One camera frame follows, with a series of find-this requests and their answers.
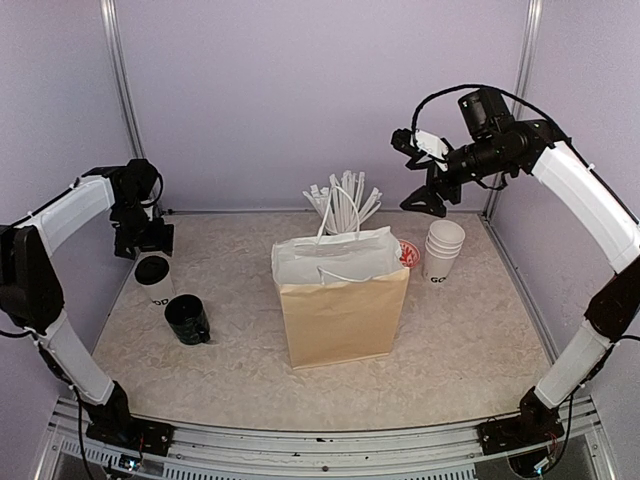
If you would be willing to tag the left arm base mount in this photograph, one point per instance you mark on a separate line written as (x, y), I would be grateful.
(145, 436)

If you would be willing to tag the white paper cup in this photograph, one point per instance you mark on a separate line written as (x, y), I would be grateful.
(160, 293)

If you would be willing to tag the bundle of wrapped white straws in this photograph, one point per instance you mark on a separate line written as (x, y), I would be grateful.
(343, 205)

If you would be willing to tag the right aluminium post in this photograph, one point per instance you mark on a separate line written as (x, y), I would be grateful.
(527, 55)

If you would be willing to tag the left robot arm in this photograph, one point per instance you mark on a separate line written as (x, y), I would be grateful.
(32, 295)

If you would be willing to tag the brown paper bag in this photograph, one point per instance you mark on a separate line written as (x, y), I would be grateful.
(341, 296)

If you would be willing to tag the aluminium post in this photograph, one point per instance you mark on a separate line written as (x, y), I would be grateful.
(116, 53)
(527, 55)

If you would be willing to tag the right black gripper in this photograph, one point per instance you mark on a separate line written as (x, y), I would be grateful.
(437, 178)

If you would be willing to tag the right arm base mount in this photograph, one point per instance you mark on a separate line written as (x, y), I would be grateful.
(519, 431)

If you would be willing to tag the red patterned bowl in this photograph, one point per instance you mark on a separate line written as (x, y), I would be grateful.
(410, 254)

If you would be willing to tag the left aluminium post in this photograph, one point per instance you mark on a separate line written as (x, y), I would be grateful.
(116, 53)

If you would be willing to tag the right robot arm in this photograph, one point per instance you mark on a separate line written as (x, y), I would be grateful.
(509, 136)

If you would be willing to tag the stack of white paper cups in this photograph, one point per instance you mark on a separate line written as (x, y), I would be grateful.
(443, 245)

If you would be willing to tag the aluminium front rail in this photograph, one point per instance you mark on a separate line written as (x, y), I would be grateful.
(197, 451)

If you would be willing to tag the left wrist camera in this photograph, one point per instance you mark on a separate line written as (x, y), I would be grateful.
(153, 211)

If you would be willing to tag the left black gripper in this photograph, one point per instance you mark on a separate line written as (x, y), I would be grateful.
(159, 239)

